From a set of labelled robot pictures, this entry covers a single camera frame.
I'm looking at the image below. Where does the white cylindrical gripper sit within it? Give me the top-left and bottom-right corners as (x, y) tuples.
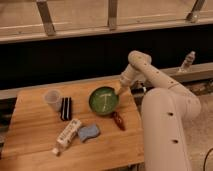
(114, 65), (139, 96)

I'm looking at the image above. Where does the green ceramic bowl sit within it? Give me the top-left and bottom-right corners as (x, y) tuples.
(89, 86), (119, 116)

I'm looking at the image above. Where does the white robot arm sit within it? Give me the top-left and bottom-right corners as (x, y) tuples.
(116, 50), (201, 171)

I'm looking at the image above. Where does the red brown chili pepper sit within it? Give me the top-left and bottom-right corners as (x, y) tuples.
(112, 112), (125, 130)

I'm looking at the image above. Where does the blue sponge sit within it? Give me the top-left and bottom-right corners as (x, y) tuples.
(78, 124), (100, 142)

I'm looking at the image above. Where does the black white striped block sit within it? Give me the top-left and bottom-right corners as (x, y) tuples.
(60, 97), (72, 121)

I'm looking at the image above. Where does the clear plastic bottle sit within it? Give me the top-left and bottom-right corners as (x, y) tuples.
(178, 51), (195, 73)

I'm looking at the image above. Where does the translucent plastic cup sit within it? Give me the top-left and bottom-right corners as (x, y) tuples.
(43, 89), (62, 112)

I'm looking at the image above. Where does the white tube with cap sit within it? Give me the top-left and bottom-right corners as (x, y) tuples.
(52, 119), (82, 156)

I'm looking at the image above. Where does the middle metal window bracket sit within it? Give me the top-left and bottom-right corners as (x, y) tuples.
(107, 0), (118, 30)

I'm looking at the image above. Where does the metal window bracket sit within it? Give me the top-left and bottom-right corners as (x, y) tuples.
(36, 0), (56, 36)
(107, 0), (118, 30)
(186, 0), (205, 23)

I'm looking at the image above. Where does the right metal window bracket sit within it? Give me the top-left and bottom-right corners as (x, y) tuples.
(186, 0), (205, 23)

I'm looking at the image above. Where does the left metal window bracket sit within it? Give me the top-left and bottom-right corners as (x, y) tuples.
(36, 0), (56, 36)

